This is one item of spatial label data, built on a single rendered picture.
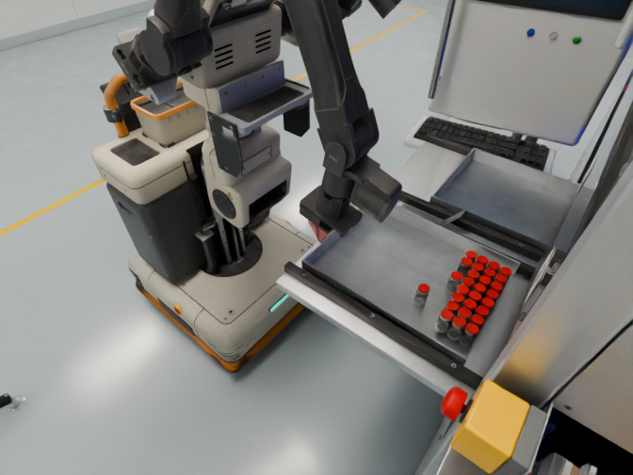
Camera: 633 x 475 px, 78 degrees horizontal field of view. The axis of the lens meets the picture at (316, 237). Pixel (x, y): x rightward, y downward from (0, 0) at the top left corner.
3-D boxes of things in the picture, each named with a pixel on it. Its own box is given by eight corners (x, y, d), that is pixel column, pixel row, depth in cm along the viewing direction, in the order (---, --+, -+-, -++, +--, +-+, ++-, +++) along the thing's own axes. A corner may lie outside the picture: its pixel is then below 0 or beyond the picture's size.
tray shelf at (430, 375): (607, 203, 97) (610, 197, 95) (516, 444, 58) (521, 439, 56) (430, 140, 117) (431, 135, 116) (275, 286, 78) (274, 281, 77)
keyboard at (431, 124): (548, 151, 123) (551, 144, 122) (542, 173, 115) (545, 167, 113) (427, 120, 138) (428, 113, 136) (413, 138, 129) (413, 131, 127)
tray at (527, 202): (607, 207, 93) (615, 196, 90) (582, 274, 78) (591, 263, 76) (470, 158, 107) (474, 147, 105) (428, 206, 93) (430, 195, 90)
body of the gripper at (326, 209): (341, 239, 68) (351, 212, 63) (297, 207, 71) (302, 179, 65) (361, 221, 72) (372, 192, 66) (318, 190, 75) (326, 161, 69)
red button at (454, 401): (475, 409, 50) (484, 396, 47) (462, 434, 48) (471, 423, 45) (446, 391, 52) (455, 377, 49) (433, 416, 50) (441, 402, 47)
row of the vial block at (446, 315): (483, 273, 78) (490, 258, 75) (444, 335, 68) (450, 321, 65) (472, 269, 79) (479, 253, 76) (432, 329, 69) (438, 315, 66)
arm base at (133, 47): (162, 34, 82) (109, 50, 75) (174, 14, 75) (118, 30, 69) (185, 73, 84) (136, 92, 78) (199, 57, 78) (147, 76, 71)
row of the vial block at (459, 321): (494, 279, 77) (502, 264, 74) (456, 343, 67) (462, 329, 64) (483, 273, 78) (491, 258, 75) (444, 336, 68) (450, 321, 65)
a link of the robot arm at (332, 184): (342, 143, 64) (321, 158, 60) (376, 165, 62) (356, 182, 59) (332, 173, 69) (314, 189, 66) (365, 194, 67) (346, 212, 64)
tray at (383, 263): (513, 273, 78) (520, 262, 76) (461, 370, 64) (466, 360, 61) (371, 205, 93) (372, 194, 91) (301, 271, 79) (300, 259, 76)
